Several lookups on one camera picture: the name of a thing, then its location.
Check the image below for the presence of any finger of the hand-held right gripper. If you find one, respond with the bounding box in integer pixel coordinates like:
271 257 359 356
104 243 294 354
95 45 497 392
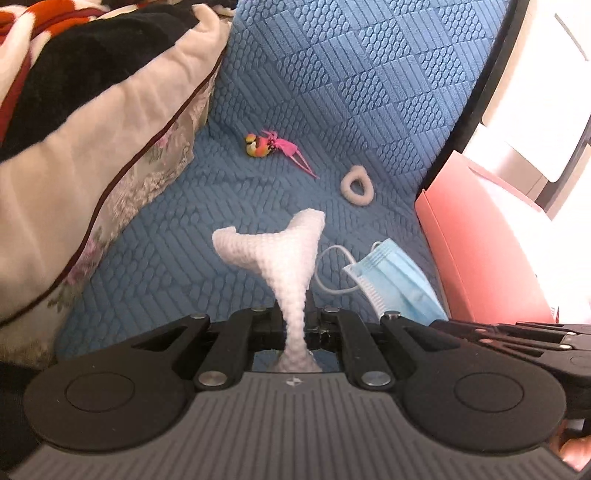
516 320 591 354
429 320 573 365

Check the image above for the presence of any white waffle cloth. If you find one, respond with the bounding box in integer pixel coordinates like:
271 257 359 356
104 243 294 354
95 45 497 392
211 209 326 374

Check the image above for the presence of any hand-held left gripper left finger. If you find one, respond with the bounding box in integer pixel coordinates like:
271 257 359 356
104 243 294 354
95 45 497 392
129 305 284 392

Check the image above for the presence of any red black cream striped blanket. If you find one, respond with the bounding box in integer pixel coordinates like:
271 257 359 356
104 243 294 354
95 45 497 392
0 0 232 148

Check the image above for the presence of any beige chair back panel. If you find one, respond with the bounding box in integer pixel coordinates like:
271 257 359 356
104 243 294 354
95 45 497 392
480 0 591 217

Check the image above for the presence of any person's right hand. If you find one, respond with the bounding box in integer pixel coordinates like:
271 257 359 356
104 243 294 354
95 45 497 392
549 425 591 474

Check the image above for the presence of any blue quilted mattress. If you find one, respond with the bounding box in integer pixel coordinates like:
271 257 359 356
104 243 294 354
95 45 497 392
55 0 529 374

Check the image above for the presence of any white hair tie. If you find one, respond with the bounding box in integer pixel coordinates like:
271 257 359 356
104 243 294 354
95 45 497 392
340 166 374 207

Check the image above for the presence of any blue face mask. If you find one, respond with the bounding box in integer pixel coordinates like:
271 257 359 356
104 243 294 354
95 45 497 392
318 239 450 324

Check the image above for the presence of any floral cream pillow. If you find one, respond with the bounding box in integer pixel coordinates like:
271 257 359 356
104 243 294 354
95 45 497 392
0 4 234 370

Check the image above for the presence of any pink cardboard box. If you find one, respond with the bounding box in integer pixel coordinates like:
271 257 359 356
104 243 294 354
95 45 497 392
414 150 591 326

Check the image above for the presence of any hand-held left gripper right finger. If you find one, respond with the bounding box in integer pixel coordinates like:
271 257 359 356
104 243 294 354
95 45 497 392
307 295 460 392

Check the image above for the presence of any pink orange ribbon toy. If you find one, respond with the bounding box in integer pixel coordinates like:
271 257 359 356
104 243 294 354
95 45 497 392
245 130 320 180

